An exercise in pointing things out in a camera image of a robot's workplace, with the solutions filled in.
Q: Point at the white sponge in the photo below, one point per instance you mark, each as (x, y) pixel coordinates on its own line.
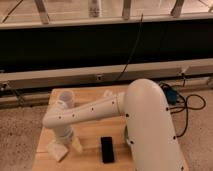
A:
(57, 150)

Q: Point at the translucent ceramic cup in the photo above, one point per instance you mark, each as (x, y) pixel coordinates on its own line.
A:
(67, 97)

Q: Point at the metal rail frame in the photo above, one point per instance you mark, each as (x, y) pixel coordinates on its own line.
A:
(54, 43)

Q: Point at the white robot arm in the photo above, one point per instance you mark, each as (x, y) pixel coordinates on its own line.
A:
(154, 145)

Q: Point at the black rectangular block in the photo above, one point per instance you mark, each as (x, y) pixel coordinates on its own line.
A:
(107, 150)

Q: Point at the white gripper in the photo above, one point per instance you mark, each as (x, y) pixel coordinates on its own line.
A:
(65, 135)

